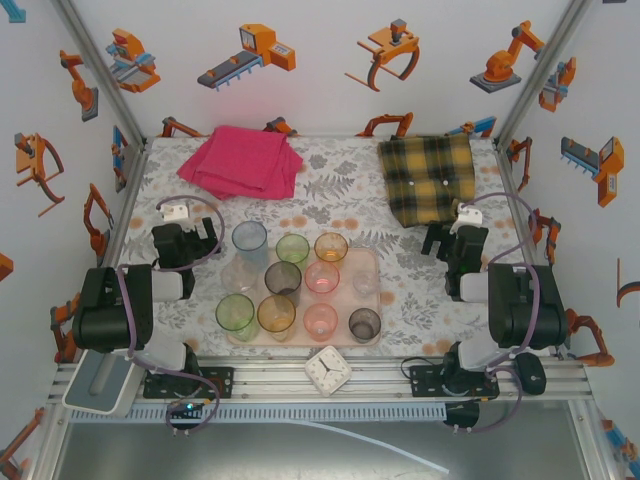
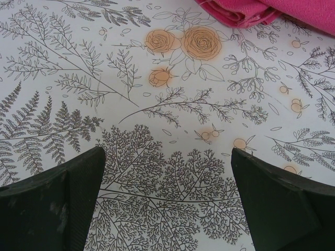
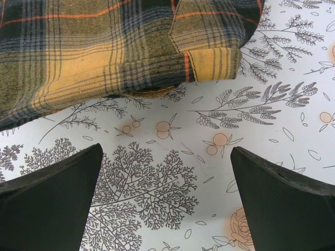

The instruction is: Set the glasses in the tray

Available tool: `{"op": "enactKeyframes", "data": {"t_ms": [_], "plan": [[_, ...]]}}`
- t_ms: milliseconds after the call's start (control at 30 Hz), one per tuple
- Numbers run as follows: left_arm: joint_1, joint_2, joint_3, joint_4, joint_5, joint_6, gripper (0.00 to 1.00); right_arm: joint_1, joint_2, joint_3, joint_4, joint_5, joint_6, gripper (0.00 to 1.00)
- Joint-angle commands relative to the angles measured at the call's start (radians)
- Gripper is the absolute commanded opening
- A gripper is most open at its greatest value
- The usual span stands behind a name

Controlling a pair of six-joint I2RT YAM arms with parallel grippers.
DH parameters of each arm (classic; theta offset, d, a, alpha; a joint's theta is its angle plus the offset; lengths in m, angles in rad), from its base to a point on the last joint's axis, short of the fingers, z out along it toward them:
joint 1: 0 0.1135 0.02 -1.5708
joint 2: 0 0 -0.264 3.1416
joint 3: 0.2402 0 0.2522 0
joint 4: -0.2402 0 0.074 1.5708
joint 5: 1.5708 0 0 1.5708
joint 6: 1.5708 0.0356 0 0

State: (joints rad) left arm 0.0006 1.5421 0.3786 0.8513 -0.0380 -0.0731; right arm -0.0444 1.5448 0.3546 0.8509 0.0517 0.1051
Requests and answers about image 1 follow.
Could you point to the blue plastic glass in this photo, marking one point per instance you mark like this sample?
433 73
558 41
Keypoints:
250 247

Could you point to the small clear plastic glass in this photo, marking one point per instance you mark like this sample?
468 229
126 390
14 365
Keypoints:
365 283

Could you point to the short green plastic glass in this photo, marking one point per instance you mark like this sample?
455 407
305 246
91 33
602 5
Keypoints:
292 250

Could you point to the tall green plastic glass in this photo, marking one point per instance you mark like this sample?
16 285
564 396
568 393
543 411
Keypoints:
234 315

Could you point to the tall grey plastic glass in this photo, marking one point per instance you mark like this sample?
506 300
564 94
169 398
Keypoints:
282 282

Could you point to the short amber plastic glass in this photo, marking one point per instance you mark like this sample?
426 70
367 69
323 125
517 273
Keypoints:
331 250

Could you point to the short grey plastic glass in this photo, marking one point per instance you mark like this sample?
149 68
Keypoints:
364 327

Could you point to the tall amber plastic glass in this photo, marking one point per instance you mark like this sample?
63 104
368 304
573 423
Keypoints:
276 320

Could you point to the pink plastic glass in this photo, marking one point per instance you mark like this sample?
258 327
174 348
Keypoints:
322 280

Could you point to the salmon orange plastic glass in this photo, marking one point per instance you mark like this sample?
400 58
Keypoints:
320 322

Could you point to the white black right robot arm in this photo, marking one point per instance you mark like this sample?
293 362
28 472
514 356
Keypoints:
525 310

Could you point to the pink plastic tray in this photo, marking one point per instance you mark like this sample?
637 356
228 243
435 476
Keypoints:
345 300

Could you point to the yellow black plaid cloth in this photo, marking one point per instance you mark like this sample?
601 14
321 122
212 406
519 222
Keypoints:
425 170

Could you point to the folded magenta cloth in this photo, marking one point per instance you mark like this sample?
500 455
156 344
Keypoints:
235 160

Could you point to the floral patterned tablecloth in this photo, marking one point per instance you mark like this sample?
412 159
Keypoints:
340 165

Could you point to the black computer mouse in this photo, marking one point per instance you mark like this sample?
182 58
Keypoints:
531 375

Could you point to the circuit board with green light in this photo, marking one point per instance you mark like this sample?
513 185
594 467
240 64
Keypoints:
187 407

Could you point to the black connector box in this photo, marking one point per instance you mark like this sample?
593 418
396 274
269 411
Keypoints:
462 415

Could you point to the white square clock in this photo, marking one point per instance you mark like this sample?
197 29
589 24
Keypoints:
327 371

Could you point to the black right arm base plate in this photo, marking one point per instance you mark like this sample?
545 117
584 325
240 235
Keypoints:
425 382

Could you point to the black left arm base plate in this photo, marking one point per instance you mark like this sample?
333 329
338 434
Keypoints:
220 380

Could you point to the aluminium table frame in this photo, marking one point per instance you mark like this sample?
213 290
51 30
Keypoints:
270 380

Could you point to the aluminium corner post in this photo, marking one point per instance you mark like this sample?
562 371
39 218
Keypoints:
96 65
546 65

